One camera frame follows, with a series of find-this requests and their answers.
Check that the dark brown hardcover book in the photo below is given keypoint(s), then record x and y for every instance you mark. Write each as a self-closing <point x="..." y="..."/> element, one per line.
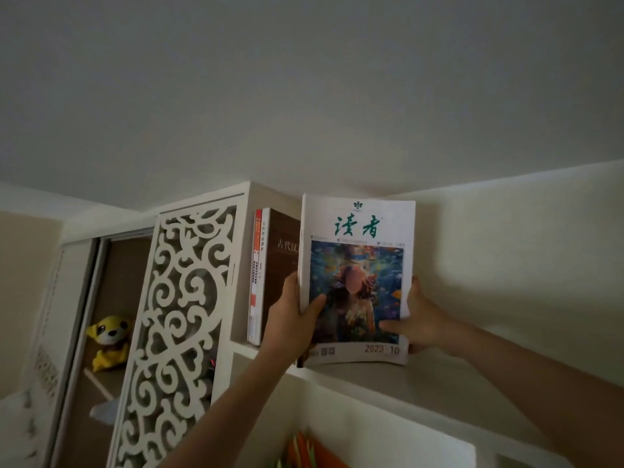
<point x="279" y="272"/>

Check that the yellow plush toy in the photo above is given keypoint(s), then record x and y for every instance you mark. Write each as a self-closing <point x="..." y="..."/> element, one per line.
<point x="111" y="342"/>

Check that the person's left hand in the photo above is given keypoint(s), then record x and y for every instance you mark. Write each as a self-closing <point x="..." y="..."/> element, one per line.
<point x="285" y="326"/>

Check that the wooden wardrobe with sliding door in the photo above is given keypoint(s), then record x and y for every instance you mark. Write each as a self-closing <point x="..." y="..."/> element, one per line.
<point x="92" y="350"/>

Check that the white magazine with colourful cover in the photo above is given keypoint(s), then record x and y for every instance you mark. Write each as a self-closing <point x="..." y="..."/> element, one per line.
<point x="358" y="282"/>

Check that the white book with red spine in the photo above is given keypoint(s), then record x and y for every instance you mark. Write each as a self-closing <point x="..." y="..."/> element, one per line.
<point x="257" y="275"/>

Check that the person's left thumb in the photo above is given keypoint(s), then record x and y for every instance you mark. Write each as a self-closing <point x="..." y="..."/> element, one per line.
<point x="314" y="311"/>

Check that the orange and green folders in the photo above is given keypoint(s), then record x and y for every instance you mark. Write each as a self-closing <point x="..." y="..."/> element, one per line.
<point x="312" y="453"/>

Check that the white bookshelf with carved panel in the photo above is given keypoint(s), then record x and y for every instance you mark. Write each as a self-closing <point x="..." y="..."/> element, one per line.
<point x="204" y="336"/>

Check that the person's right thumb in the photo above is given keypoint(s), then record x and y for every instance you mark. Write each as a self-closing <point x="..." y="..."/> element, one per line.
<point x="395" y="325"/>

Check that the person's left forearm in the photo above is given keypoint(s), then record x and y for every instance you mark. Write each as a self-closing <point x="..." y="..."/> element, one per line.
<point x="214" y="414"/>

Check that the person's right hand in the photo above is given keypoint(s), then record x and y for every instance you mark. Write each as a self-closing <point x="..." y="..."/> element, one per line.
<point x="429" y="321"/>

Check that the person's right forearm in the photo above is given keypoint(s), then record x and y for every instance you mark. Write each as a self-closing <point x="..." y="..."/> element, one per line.
<point x="541" y="385"/>

